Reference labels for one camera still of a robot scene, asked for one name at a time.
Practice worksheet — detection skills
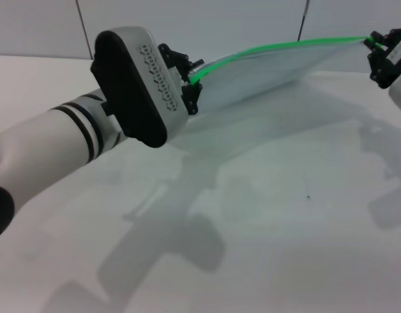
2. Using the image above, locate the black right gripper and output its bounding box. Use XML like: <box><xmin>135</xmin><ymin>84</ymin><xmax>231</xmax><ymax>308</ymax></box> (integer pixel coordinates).
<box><xmin>365</xmin><ymin>27</ymin><xmax>401</xmax><ymax>89</ymax></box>

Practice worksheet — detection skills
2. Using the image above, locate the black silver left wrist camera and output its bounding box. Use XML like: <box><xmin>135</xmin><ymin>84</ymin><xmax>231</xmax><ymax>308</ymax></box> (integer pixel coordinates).
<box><xmin>89</xmin><ymin>25</ymin><xmax>190</xmax><ymax>149</ymax></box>

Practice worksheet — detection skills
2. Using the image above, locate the clear green-zip document bag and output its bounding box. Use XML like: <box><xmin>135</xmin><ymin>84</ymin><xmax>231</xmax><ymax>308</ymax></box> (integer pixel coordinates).
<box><xmin>188</xmin><ymin>35</ymin><xmax>379</xmax><ymax>112</ymax></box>

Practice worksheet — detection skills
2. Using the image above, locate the thin dark hanging cable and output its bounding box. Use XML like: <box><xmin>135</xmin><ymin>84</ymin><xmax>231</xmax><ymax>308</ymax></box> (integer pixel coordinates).
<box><xmin>297</xmin><ymin>0</ymin><xmax>310</xmax><ymax>42</ymax></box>

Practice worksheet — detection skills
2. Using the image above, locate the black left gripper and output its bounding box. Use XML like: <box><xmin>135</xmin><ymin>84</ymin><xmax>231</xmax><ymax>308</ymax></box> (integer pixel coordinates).
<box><xmin>158</xmin><ymin>42</ymin><xmax>205</xmax><ymax>116</ymax></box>

